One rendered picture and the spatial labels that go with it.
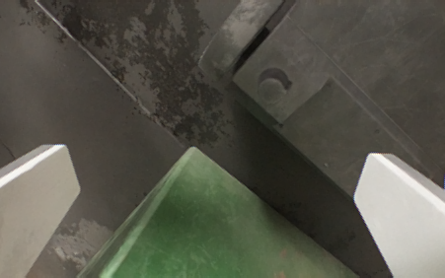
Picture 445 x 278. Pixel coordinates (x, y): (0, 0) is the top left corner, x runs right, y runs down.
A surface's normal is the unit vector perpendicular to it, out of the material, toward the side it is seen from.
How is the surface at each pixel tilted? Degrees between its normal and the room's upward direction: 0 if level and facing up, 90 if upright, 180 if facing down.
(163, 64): 0
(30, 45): 0
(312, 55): 45
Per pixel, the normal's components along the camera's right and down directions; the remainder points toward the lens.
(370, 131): -0.25, 0.48
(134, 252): 0.59, -0.61
